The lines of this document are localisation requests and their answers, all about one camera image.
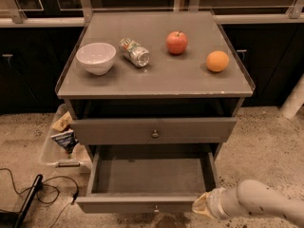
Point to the dark blue snack bag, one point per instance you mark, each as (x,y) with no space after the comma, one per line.
(66,140)

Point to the grey top drawer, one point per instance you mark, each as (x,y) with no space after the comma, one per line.
(153,130)

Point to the clear plastic storage bin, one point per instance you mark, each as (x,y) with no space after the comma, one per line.
(54,155)

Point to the black flat bar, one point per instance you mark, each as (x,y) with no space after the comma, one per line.
(28,200)

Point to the metal railing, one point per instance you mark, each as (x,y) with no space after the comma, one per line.
(59,13)

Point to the grey drawer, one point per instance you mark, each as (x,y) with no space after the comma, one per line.
(153,130)
(149,178)

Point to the orange fruit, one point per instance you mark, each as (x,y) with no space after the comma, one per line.
(217,61)

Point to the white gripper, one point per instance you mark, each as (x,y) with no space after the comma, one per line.
(215,202)

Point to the silver soda can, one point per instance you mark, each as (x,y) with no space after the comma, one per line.
(134,52)

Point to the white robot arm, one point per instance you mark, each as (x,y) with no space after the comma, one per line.
(265,162)

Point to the white bowl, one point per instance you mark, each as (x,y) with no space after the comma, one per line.
(96,58)

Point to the grey drawer cabinet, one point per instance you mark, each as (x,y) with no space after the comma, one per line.
(170,86)

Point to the red apple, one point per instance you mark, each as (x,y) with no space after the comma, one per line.
(176,42)

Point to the tan snack packet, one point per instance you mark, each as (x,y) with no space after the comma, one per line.
(62,123)

